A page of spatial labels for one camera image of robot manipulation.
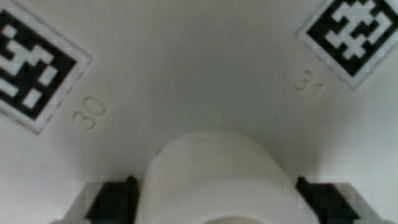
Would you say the white round table top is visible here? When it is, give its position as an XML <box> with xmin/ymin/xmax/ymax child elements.
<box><xmin>0</xmin><ymin>0</ymin><xmax>398</xmax><ymax>224</ymax></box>

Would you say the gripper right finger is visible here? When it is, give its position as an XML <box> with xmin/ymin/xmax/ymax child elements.
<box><xmin>294</xmin><ymin>176</ymin><xmax>380</xmax><ymax>224</ymax></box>

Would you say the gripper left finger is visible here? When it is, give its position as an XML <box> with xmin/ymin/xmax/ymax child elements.
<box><xmin>49</xmin><ymin>176</ymin><xmax>140</xmax><ymax>224</ymax></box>

